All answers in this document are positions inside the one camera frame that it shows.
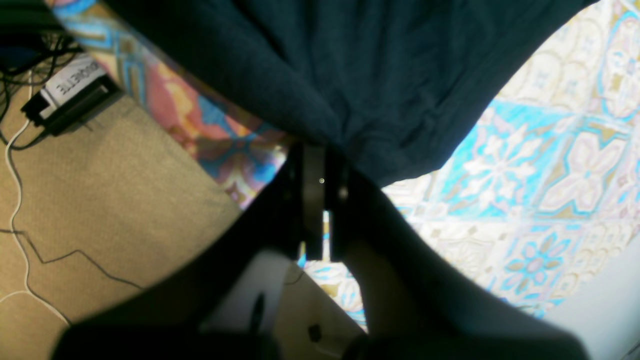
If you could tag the black white power adapter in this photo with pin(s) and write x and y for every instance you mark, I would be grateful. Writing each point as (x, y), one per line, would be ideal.
(75, 94)

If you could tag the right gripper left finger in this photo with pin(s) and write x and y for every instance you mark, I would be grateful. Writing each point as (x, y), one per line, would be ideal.
(223, 305)

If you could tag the patterned tablecloth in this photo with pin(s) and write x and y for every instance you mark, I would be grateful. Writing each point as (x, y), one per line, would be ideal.
(535, 201)

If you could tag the black t-shirt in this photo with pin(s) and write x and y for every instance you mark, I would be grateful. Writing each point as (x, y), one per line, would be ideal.
(396, 85)

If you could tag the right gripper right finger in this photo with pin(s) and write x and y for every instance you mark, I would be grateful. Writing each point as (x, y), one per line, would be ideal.
(417, 305)

